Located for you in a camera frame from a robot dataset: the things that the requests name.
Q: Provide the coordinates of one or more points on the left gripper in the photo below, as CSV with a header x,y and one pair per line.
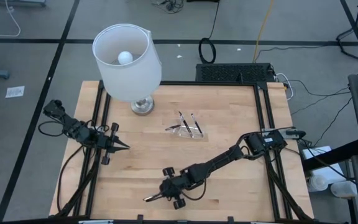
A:
x,y
109,143

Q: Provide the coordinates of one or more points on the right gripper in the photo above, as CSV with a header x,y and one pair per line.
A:
x,y
172,188

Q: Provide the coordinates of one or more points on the makeup brush wide silver ferrule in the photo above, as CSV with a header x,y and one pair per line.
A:
x,y
172,127

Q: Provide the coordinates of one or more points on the makeup brush round dark tip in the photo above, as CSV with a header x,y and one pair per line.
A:
x,y
198,127

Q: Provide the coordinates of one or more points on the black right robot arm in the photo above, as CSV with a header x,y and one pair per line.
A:
x,y
222,158

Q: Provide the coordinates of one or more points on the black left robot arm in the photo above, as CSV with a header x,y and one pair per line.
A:
x,y
73,129

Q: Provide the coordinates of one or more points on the table lamp white shade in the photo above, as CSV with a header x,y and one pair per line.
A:
x,y
135,81

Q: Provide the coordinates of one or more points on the clear acrylic organizer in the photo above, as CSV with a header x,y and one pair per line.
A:
x,y
197,136

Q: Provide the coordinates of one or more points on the paper sheet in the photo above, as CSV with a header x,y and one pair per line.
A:
x,y
15,92

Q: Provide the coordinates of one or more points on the black computer case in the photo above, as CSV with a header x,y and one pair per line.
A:
x,y
235,73

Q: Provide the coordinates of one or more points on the white roll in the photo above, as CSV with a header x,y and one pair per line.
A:
x,y
343,189
318,183

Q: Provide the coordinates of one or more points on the white box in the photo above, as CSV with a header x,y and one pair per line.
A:
x,y
334,174

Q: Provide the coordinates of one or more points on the black beam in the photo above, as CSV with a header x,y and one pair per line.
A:
x,y
337,154

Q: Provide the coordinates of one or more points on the black rail clip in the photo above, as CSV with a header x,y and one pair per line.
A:
x,y
230,219
140,218

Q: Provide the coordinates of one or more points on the black aluminium rig frame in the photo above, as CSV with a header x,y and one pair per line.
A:
x,y
179,83

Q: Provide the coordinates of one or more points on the gray camera box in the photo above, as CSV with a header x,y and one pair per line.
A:
x,y
295,134

